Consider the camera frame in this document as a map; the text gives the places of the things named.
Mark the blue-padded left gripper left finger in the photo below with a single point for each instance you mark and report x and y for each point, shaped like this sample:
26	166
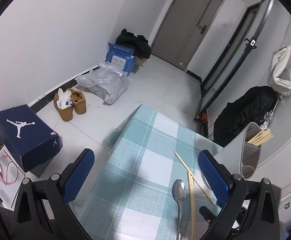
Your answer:
42	207

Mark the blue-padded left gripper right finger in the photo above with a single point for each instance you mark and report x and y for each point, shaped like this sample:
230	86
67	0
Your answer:
248	208

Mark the wooden chopstick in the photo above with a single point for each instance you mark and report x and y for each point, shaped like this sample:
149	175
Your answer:
192	205
194	178
261	138
260	133

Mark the silver metal spoon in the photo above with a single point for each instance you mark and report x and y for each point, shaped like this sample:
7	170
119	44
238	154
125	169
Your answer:
179	194

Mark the white shoulder bag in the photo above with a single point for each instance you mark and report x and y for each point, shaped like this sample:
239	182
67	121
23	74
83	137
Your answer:
279	78

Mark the silver metal utensil holder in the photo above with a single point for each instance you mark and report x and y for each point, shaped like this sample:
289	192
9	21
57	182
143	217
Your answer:
238	157

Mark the navy Jordan shoe box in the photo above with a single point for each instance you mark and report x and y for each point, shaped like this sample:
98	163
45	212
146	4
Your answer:
31	142

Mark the teal plaid tablecloth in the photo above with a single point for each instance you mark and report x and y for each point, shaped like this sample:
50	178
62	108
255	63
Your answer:
132	197

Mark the black hanging jacket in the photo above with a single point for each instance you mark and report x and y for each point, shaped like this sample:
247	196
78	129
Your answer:
251	107

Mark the silver folded umbrella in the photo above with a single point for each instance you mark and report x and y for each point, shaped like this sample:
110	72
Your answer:
268	117

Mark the brown shoe with sock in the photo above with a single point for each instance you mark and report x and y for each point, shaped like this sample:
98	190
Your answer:
63	104

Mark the black framed glass door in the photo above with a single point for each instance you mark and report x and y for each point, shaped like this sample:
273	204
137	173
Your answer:
242	42

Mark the grey plastic bag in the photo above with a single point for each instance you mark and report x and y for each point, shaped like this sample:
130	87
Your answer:
107	82

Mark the blue cardboard box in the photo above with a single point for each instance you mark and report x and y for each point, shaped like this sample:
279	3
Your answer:
121	57

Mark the black clothes pile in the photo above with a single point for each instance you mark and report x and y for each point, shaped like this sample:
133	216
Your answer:
138	43

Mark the grey entrance door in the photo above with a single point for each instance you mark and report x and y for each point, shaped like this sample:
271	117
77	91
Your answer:
183	29

